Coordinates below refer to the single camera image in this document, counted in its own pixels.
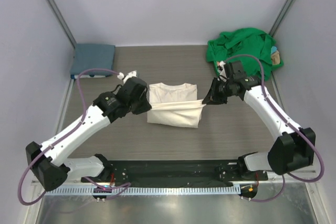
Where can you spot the slotted cable duct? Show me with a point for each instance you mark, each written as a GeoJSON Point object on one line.
{"type": "Point", "coordinates": [90, 190]}

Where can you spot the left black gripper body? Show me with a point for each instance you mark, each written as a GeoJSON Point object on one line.
{"type": "Point", "coordinates": [138, 106]}

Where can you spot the cyan blue t shirt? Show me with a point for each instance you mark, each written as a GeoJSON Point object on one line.
{"type": "Point", "coordinates": [273, 49]}

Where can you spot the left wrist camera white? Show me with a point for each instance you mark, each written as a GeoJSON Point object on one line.
{"type": "Point", "coordinates": [124, 77]}

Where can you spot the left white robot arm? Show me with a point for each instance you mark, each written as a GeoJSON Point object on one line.
{"type": "Point", "coordinates": [50, 160]}

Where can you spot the aluminium frame post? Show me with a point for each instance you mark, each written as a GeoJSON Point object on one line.
{"type": "Point", "coordinates": [60, 19]}
{"type": "Point", "coordinates": [281, 16]}

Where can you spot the green plastic bin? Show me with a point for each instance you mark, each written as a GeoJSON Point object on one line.
{"type": "Point", "coordinates": [259, 46]}

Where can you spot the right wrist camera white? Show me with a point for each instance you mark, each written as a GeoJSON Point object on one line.
{"type": "Point", "coordinates": [221, 68]}

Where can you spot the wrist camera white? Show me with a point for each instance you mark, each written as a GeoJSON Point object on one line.
{"type": "Point", "coordinates": [221, 68]}
{"type": "Point", "coordinates": [124, 77]}

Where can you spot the left aluminium frame post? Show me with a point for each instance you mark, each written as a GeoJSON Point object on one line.
{"type": "Point", "coordinates": [60, 19]}

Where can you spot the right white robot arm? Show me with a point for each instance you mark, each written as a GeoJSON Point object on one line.
{"type": "Point", "coordinates": [292, 148]}

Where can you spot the green t shirt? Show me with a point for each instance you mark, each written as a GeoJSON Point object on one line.
{"type": "Point", "coordinates": [242, 34]}

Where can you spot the right aluminium frame post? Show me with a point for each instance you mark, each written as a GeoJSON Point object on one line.
{"type": "Point", "coordinates": [281, 16]}

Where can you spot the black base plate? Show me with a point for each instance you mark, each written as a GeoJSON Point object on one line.
{"type": "Point", "coordinates": [178, 173]}

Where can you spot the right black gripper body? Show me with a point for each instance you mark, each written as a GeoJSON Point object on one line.
{"type": "Point", "coordinates": [222, 89]}

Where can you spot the cream white t shirt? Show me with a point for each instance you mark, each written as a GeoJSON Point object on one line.
{"type": "Point", "coordinates": [176, 106]}

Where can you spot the folded blue t shirt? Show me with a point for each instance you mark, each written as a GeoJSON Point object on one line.
{"type": "Point", "coordinates": [89, 56]}

